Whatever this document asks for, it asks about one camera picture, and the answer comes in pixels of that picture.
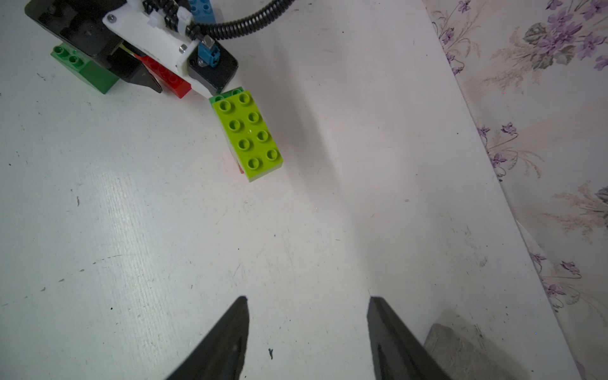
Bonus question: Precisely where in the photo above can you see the green long lego brick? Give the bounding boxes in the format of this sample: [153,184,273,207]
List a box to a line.
[51,44,119,94]

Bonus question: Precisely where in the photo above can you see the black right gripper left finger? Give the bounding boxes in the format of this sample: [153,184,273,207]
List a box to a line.
[167,295,250,380]

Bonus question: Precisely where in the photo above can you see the lime long lego brick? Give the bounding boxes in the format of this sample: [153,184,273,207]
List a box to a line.
[212,90,283,182]

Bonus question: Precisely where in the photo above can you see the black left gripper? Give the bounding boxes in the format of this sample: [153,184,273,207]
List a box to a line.
[25,0,162,93]

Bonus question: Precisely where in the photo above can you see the green square lego brick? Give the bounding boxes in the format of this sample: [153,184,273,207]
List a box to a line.
[209,86,244,105]

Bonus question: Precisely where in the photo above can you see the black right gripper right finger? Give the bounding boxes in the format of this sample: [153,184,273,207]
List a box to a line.
[367,296,449,380]

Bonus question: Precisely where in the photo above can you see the blue square lego brick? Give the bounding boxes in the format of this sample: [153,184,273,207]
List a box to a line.
[188,0,216,24]

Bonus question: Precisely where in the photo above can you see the red long lego brick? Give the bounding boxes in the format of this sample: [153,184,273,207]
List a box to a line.
[136,55,192,99]

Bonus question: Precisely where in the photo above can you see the black left camera cable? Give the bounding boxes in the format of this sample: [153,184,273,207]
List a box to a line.
[187,0,296,41]

